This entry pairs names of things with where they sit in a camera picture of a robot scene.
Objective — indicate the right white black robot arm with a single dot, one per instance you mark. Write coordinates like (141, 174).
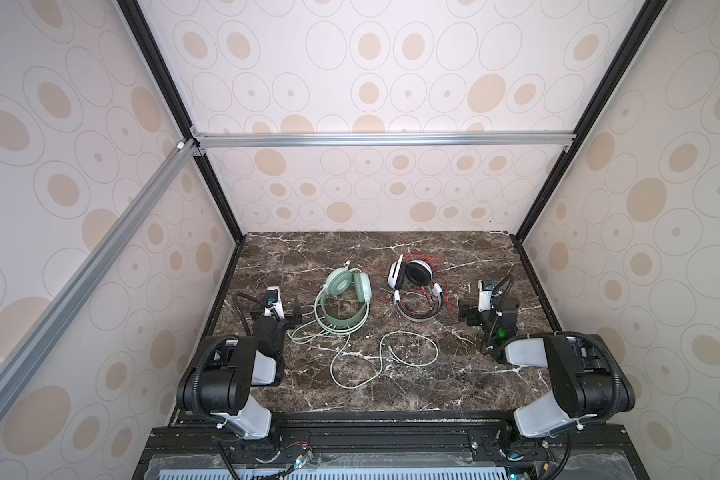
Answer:
(588, 386)

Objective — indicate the left diagonal aluminium rail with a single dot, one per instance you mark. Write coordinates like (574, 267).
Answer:
(19, 367)

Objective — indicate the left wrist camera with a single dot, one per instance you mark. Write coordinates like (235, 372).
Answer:
(273, 303)

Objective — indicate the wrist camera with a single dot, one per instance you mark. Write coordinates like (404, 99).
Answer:
(273, 303)
(486, 289)

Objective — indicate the black frame post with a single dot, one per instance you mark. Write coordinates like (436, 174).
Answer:
(623, 58)
(137, 23)

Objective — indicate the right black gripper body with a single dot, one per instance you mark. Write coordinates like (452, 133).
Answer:
(474, 310)

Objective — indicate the horizontal aluminium rail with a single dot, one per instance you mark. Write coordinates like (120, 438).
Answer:
(335, 140)

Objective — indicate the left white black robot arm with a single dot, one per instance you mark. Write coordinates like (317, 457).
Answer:
(216, 385)

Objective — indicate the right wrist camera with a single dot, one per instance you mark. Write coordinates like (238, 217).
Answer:
(486, 289)

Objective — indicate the white black red headphones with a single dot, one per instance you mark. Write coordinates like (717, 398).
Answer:
(417, 275)

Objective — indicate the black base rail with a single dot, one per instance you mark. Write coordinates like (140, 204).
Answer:
(376, 445)

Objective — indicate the mint green headphones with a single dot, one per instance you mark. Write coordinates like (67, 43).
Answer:
(343, 283)

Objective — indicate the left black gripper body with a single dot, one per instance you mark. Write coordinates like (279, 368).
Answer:
(285, 318)

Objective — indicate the left black frame post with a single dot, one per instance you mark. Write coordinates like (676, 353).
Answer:
(137, 23)

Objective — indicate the right black frame post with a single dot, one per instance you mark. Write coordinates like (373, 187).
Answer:
(623, 58)

